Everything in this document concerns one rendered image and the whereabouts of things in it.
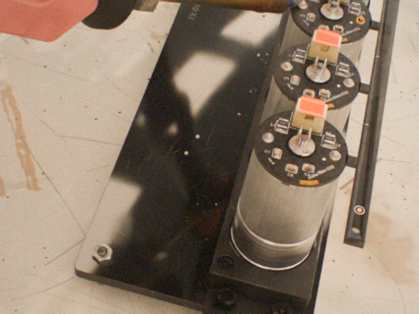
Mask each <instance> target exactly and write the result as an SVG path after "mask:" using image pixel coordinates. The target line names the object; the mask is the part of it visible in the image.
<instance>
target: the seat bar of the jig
mask: <svg viewBox="0 0 419 314"><path fill-rule="evenodd" d="M290 8H291V7H289V8H287V10H286V11H285V12H283V13H282V17H281V20H280V24H279V27H278V32H277V35H276V39H275V41H274V46H273V49H272V53H271V57H270V61H269V63H268V66H267V68H266V73H265V76H264V80H263V85H262V88H261V93H260V95H259V99H258V102H257V107H256V109H255V114H254V116H253V119H252V122H251V126H250V129H249V133H248V136H247V141H246V145H245V148H244V153H243V156H242V160H241V162H240V167H239V168H238V172H237V175H236V179H235V183H234V187H233V189H232V194H231V197H230V201H229V205H228V209H227V213H226V216H225V218H224V221H223V225H222V228H221V233H220V235H219V240H218V243H217V247H216V250H215V254H214V257H213V262H212V265H211V269H210V271H209V275H208V280H207V283H206V290H208V289H209V288H210V287H212V288H215V289H217V290H219V288H221V287H222V286H227V285H228V286H232V287H234V288H235V289H236V291H237V292H238V295H240V296H244V297H246V298H251V299H254V300H258V301H262V302H266V303H269V304H273V303H274V302H276V301H279V300H282V301H286V302H288V303H289V304H290V305H291V307H292V309H293V311H298V312H299V313H301V314H304V312H305V310H306V307H307V305H308V303H309V300H310V298H311V293H312V286H313V282H314V279H315V275H316V268H317V264H318V256H319V250H320V246H321V239H322V235H323V228H324V224H325V217H326V213H327V209H328V207H327V209H326V210H325V214H324V216H323V219H322V221H321V225H320V227H319V230H318V233H317V236H316V238H315V240H314V244H312V247H311V249H310V252H309V254H308V257H307V259H306V260H305V261H304V262H303V263H302V264H301V265H299V266H297V267H295V268H292V269H290V270H284V271H270V270H264V269H261V268H258V267H256V266H253V265H252V264H250V263H249V262H247V261H245V260H244V259H243V258H242V256H241V255H240V254H238V252H237V251H236V249H235V248H234V246H233V244H232V240H231V238H230V230H231V227H232V222H233V219H234V214H235V212H236V206H237V203H238V199H240V195H241V193H242V188H243V185H244V180H245V177H246V173H247V169H248V165H249V159H250V157H251V152H252V149H253V147H254V139H255V134H256V131H257V129H258V127H259V126H260V123H261V118H262V115H263V111H264V105H265V103H266V97H267V95H268V92H269V89H270V85H271V82H272V77H273V74H274V64H275V62H276V59H277V57H278V56H279V53H280V47H281V44H282V39H283V35H285V30H286V26H287V22H288V19H289V15H290V12H291V11H290Z"/></svg>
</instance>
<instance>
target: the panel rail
mask: <svg viewBox="0 0 419 314"><path fill-rule="evenodd" d="M399 3H400V0H383V5H382V13H381V17H380V21H379V22H377V21H374V20H372V23H371V28H370V29H371V30H374V31H378V37H377V38H376V40H377V42H376V46H375V50H374V58H373V66H372V70H371V78H370V83H369V84H365V83H361V86H360V87H361V88H360V87H359V88H358V90H359V89H360V91H359V92H358V93H361V94H365V95H367V102H366V108H365V115H364V119H363V127H362V132H361V140H360V144H359V152H358V153H357V157H355V156H350V155H348V160H347V161H348V162H347V164H346V167H350V168H354V169H355V173H354V181H353V186H352V193H351V198H350V206H349V210H348V218H347V223H346V231H345V235H344V239H343V244H345V245H350V246H353V247H357V248H360V249H363V248H364V246H365V236H366V231H367V223H368V217H369V208H370V203H371V194H372V189H373V180H374V176H375V171H376V162H377V157H378V148H379V142H380V134H381V129H382V119H383V114H384V106H385V100H386V92H387V86H388V78H389V73H390V63H391V58H392V54H393V52H392V49H393V46H394V40H395V31H396V26H397V17H398V12H399ZM353 228H355V229H357V230H359V233H355V232H354V231H353V230H352V229H353Z"/></svg>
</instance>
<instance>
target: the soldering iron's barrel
mask: <svg viewBox="0 0 419 314"><path fill-rule="evenodd" d="M159 1H164V2H171V3H183V4H190V5H202V6H208V7H221V8H228V9H239V10H252V11H255V12H256V13H262V14H263V13H272V14H281V13H283V12H285V11H286V10H287V8H288V6H289V4H290V0H137V3H136V5H135V7H134V9H133V10H136V11H140V12H154V11H155V8H156V6H157V5H158V2H159Z"/></svg>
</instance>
